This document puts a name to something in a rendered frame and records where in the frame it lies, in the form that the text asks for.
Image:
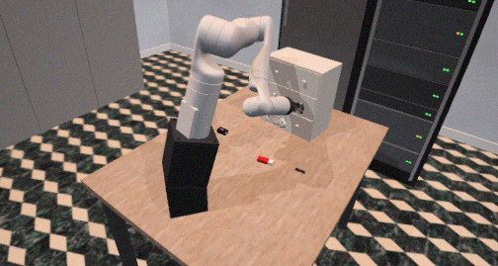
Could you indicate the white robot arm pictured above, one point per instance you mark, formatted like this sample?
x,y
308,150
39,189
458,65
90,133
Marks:
x,y
221,38

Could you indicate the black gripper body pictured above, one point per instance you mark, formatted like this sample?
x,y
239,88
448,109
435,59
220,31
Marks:
x,y
292,107

